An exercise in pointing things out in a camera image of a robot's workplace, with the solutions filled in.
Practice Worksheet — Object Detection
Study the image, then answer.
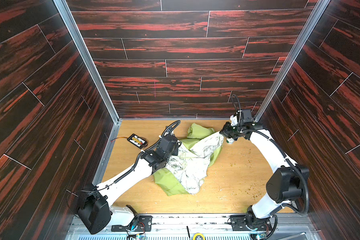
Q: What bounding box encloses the green Snoopy zip jacket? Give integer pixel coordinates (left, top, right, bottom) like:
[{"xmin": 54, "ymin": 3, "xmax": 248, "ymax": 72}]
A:
[{"xmin": 154, "ymin": 123, "xmax": 225, "ymax": 196}]

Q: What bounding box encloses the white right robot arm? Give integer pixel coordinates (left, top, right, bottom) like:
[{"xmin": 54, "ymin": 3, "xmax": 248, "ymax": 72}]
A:
[{"xmin": 220, "ymin": 122, "xmax": 310, "ymax": 230}]

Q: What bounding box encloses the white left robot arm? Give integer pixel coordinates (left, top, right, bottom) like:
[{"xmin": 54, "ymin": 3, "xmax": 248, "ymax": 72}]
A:
[{"xmin": 75, "ymin": 147, "xmax": 179, "ymax": 235}]

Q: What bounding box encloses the white sticker tape roll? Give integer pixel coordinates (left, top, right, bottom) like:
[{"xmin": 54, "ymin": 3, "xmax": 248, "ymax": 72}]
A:
[{"xmin": 227, "ymin": 138, "xmax": 235, "ymax": 144}]

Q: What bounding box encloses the yellow tape measure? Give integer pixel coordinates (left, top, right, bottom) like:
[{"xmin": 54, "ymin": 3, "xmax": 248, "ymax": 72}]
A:
[{"xmin": 192, "ymin": 233, "xmax": 206, "ymax": 240}]

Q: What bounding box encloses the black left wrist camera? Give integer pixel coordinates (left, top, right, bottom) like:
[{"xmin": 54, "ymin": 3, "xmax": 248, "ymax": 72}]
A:
[{"xmin": 156, "ymin": 134, "xmax": 180, "ymax": 158}]

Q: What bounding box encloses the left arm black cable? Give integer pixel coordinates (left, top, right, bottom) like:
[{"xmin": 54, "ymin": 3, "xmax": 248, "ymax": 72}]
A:
[{"xmin": 66, "ymin": 120, "xmax": 182, "ymax": 211}]

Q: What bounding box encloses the black battery pack with wires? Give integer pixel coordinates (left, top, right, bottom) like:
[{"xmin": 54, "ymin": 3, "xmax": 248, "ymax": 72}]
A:
[{"xmin": 111, "ymin": 134, "xmax": 148, "ymax": 149}]

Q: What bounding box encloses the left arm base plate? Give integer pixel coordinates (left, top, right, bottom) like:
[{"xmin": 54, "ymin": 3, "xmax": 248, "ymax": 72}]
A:
[{"xmin": 111, "ymin": 215, "xmax": 153, "ymax": 232}]

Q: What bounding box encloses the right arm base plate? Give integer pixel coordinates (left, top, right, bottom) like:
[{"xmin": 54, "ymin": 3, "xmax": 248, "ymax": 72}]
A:
[{"xmin": 228, "ymin": 215, "xmax": 273, "ymax": 232}]

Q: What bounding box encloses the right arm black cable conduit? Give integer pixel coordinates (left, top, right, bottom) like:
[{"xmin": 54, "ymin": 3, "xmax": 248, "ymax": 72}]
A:
[{"xmin": 230, "ymin": 94, "xmax": 310, "ymax": 240}]

